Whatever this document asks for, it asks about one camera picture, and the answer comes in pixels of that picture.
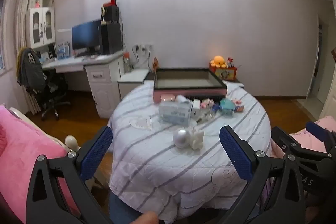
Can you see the grey jacket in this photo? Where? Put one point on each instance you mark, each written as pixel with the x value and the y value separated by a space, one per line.
pixel 31 69

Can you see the small black box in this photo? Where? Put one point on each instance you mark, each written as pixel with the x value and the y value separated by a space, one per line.
pixel 111 14

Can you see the white power adapter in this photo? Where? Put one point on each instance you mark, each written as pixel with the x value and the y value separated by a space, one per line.
pixel 195 108

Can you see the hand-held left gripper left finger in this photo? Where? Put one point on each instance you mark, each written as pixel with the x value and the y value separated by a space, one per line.
pixel 95 153

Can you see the white desk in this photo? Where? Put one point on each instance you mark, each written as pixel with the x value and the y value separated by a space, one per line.
pixel 103 90

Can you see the white bedpost knob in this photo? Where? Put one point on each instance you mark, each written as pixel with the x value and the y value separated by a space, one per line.
pixel 71 142

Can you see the small toy figures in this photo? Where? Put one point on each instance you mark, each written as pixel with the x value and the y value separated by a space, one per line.
pixel 231 61

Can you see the white door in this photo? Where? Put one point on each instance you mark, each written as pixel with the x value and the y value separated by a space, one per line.
pixel 313 69

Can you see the teal round box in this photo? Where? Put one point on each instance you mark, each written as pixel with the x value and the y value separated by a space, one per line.
pixel 227 106

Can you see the black computer monitor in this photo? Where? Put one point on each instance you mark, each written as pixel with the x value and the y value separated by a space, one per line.
pixel 86 35

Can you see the wall power sockets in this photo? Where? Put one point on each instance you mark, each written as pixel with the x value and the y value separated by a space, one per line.
pixel 143 48

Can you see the red printed box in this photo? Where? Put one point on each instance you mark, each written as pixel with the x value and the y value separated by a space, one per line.
pixel 225 73

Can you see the white low side table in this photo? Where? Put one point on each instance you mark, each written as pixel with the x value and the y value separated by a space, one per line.
pixel 131 77

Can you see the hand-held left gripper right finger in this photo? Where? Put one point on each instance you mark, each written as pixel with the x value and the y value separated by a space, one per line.
pixel 233 153

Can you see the jewelled wristwatch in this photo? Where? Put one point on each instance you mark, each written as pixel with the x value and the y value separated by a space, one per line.
pixel 207 116

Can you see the person's blue jeans leg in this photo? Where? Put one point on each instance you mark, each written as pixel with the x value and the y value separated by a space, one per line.
pixel 120 208

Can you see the orange-capped bottle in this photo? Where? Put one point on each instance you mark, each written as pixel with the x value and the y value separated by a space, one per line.
pixel 127 62

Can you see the large black speaker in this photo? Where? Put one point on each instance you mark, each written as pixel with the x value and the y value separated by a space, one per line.
pixel 111 37

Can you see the clear plastic storage box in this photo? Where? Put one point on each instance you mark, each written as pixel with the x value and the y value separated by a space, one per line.
pixel 174 112

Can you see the silver ball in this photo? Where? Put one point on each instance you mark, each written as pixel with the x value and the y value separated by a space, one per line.
pixel 182 138

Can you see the small doll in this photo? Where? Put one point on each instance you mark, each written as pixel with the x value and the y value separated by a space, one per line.
pixel 38 3

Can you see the pink white block toy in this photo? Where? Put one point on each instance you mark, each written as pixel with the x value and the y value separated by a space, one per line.
pixel 207 102

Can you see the striped white quilt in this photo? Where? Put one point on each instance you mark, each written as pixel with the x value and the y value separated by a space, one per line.
pixel 147 161

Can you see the white translucent plastic cover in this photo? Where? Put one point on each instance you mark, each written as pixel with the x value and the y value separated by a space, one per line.
pixel 181 99

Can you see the white glass-door cabinet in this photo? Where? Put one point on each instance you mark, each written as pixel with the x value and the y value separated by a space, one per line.
pixel 39 27

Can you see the pink block cube toy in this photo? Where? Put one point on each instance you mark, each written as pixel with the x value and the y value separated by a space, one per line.
pixel 239 106

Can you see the black office chair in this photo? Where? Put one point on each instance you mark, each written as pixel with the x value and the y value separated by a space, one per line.
pixel 52 98

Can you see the person's left hand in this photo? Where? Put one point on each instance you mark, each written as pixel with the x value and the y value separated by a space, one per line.
pixel 145 218

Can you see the pink box with dark rim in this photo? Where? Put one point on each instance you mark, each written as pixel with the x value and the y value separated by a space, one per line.
pixel 189 79

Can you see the pink blanket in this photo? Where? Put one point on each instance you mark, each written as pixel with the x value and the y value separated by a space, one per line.
pixel 23 150

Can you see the white figurine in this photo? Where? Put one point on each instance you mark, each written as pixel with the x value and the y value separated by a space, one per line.
pixel 197 138

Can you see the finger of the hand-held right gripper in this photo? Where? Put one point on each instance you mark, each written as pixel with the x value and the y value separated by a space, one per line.
pixel 319 132
pixel 284 141

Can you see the orange octopus plush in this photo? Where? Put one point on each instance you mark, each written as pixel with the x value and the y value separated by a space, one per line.
pixel 219 61

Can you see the pink metal cup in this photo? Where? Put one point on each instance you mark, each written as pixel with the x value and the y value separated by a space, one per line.
pixel 168 98

